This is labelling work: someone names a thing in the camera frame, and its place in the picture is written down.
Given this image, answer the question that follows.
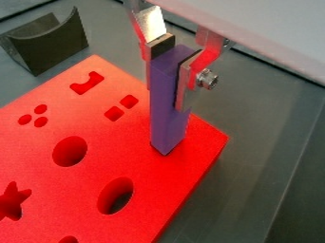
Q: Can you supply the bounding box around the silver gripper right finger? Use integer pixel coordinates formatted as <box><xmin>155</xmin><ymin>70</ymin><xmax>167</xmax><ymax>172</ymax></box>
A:
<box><xmin>175</xmin><ymin>26</ymin><xmax>235</xmax><ymax>112</ymax></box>

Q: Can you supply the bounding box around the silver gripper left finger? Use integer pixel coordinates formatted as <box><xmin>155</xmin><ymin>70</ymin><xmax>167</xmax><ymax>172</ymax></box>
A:
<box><xmin>123</xmin><ymin>0</ymin><xmax>175</xmax><ymax>84</ymax></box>

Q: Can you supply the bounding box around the purple rectangular peg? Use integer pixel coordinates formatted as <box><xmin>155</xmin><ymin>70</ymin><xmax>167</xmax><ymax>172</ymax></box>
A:
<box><xmin>149</xmin><ymin>45</ymin><xmax>195</xmax><ymax>155</ymax></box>

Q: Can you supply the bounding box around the black curved holder stand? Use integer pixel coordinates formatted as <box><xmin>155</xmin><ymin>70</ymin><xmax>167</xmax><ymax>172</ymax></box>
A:
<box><xmin>0</xmin><ymin>8</ymin><xmax>88</xmax><ymax>76</ymax></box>

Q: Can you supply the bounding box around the red shape-sorter block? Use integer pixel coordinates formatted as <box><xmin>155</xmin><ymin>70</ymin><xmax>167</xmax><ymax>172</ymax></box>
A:
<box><xmin>0</xmin><ymin>55</ymin><xmax>228</xmax><ymax>243</ymax></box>

